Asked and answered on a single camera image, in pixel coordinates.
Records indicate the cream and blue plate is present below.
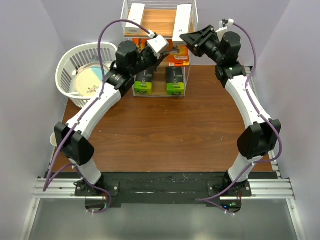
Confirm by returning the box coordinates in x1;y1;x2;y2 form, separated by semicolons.
74;63;104;97

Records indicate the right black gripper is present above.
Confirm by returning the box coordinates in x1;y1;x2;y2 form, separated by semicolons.
180;25;225;65

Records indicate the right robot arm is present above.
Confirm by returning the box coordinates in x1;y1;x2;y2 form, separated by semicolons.
180;25;282;197

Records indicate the green black razor box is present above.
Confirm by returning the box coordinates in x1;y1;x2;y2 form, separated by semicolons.
134;69;153;95
165;66;185;96

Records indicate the grey Harry's box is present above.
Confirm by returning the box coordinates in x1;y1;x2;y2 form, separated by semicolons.
125;3;145;35

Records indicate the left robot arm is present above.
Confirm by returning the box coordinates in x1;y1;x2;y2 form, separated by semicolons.
54;37;169;196

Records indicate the cream paper cup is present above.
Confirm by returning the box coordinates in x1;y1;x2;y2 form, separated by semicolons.
49;132;58;148

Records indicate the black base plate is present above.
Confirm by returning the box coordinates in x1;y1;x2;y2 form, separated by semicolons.
44;171;279;208

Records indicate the orange Gillette razor pack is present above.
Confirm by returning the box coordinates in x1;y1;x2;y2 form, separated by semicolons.
167;42;190;67
132;38;148;50

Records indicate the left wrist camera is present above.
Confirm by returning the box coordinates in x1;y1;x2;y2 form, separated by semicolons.
147;30;169;58

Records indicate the white plastic laundry basket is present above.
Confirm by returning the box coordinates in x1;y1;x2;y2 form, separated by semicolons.
55;42;117;108

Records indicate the aluminium rail frame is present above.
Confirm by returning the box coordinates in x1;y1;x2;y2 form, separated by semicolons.
20;65;305;240

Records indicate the white wire wooden shelf unit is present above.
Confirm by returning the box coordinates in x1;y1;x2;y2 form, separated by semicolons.
121;0;199;97

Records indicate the white Harry's box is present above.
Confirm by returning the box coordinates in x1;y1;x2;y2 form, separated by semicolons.
172;4;192;46

